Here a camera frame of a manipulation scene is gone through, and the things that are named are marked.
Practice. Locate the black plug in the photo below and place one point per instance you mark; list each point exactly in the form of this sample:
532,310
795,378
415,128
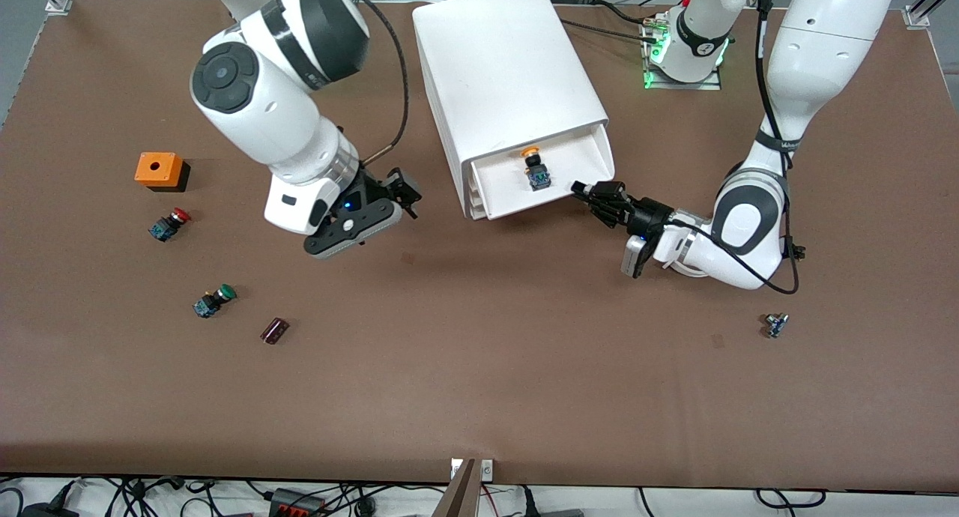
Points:
528,502

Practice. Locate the black power adapter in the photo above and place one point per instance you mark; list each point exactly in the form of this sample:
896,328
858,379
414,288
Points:
49,511

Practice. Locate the white drawer cabinet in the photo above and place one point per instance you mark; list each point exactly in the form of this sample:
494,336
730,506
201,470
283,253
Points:
502,67

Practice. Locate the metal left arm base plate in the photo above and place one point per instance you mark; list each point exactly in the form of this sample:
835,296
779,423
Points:
685,86

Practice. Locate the black power strip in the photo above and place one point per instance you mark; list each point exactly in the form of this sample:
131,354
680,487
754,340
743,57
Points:
296,506

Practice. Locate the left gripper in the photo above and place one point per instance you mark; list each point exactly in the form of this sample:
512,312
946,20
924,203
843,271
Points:
646,213

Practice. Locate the red push button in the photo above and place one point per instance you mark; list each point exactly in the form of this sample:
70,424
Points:
168,225

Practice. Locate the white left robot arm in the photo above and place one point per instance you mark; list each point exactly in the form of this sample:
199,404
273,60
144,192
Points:
824,52

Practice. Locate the orange box with hole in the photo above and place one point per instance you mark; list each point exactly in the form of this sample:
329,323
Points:
157,168

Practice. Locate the chrome angle valve fitting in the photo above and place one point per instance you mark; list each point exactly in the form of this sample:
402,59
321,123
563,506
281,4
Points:
775,325

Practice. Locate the white plastic drawer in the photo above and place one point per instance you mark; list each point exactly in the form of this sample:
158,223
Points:
524,196

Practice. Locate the yellow push button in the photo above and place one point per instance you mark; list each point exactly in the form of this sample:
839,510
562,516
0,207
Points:
536,174

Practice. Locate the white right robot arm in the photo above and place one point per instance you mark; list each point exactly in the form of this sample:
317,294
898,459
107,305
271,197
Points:
277,120

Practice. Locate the white table clamp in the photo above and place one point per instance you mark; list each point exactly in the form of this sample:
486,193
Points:
487,469
455,468

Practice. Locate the wooden beam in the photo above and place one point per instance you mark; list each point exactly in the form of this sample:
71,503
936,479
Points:
461,494

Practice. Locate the dark red cylinder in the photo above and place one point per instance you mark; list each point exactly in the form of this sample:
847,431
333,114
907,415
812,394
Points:
275,330

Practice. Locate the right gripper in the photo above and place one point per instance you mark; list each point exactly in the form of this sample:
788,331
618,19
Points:
380,186

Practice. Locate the green push button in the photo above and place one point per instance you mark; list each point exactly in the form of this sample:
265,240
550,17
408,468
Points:
213,301

